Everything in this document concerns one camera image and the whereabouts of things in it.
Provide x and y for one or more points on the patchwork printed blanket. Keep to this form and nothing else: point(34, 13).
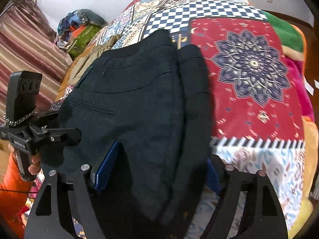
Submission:
point(249, 62)

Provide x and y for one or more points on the person's left hand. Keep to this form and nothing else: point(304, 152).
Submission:
point(35, 168)

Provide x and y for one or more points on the multicoloured fleece blanket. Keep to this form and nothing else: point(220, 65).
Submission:
point(286, 32)

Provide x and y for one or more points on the grey pillow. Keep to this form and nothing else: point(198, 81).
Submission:
point(94, 17)

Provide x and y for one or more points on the striped pink curtain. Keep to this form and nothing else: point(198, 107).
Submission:
point(27, 49)

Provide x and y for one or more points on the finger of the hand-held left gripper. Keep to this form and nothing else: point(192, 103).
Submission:
point(48, 115)
point(59, 134)

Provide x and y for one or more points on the black pants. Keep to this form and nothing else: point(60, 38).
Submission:
point(139, 99)

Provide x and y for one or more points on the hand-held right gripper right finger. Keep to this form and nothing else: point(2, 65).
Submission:
point(213, 179)

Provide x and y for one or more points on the person's left forearm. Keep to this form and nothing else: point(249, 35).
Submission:
point(12, 194)

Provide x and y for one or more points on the khaki pants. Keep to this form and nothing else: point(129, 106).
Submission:
point(82, 67)

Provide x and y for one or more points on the blue patterned cloth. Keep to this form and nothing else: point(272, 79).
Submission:
point(72, 21)

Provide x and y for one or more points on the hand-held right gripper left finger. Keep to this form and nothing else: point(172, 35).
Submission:
point(109, 164)

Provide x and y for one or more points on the white paper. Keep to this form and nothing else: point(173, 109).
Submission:
point(311, 87)

